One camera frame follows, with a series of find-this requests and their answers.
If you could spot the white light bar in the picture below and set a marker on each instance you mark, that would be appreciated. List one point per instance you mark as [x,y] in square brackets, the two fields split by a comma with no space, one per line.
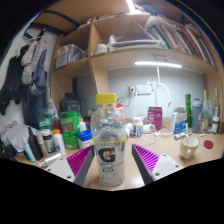
[158,64]

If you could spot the green glass bottle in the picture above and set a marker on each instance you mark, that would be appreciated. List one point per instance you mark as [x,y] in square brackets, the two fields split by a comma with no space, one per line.
[188,110]

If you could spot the hanging dark clothes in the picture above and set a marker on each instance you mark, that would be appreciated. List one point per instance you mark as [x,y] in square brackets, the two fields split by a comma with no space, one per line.
[13,83]

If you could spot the silver pen-shaped tube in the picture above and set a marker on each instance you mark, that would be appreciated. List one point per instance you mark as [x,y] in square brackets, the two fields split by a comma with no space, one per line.
[182,135]

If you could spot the white teal-capped tube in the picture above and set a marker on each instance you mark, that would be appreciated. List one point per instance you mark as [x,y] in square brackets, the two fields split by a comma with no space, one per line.
[28,151]

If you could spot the black box appliance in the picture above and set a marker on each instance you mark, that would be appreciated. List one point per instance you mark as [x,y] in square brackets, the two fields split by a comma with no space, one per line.
[70,105]

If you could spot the clear tall bottle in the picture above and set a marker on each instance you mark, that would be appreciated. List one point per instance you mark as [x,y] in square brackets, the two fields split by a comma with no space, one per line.
[208,111]

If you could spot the silver metal tube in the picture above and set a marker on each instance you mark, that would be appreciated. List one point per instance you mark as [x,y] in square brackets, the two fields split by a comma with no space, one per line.
[50,159]

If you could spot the white black-labelled bottle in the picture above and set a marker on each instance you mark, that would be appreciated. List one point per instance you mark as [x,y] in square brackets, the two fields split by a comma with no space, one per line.
[48,141]

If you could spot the white wall power outlet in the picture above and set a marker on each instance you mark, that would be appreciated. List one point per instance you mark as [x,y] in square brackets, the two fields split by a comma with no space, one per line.
[143,89]

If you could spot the green plastic jar stack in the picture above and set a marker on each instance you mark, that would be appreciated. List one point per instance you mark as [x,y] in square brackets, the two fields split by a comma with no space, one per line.
[69,128]

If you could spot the tall black bottle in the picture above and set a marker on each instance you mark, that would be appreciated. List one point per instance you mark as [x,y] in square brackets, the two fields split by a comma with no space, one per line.
[34,145]

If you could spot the small white red-capped bottle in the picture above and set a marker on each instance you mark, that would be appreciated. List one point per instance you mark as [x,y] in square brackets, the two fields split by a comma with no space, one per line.
[215,125]

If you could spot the flat round red coaster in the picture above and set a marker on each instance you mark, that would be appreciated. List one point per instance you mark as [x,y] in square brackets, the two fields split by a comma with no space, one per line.
[208,144]

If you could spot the blue-lidded white box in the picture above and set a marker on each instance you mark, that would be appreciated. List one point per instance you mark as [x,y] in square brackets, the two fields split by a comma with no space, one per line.
[84,138]

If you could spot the white orange-capped bottle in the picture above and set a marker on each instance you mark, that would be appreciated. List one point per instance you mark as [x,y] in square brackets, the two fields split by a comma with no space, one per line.
[59,143]

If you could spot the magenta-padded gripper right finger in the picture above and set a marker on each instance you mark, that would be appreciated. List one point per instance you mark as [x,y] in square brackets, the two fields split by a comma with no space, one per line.
[146,159]

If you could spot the clear yellow-capped drink bottle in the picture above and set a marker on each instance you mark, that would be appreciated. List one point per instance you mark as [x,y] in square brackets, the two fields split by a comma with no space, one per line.
[108,133]

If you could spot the cream ceramic mug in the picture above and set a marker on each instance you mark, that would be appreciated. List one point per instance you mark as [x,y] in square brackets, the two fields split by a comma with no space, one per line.
[188,147]

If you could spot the wooden shelf unit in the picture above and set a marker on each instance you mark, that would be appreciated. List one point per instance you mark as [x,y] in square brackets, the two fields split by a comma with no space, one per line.
[133,40]

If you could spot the white and blue carton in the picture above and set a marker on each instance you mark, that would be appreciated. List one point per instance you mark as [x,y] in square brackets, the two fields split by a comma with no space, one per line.
[179,122]

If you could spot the grey water bottle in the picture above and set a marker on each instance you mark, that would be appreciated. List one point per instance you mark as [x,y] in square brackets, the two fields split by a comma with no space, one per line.
[197,116]

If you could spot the white blue-labelled pill bottle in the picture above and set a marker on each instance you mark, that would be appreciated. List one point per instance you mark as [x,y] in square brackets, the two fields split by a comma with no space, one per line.
[137,128]

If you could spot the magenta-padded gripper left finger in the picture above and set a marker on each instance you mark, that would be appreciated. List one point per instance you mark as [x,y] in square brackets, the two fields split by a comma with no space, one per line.
[79,160]

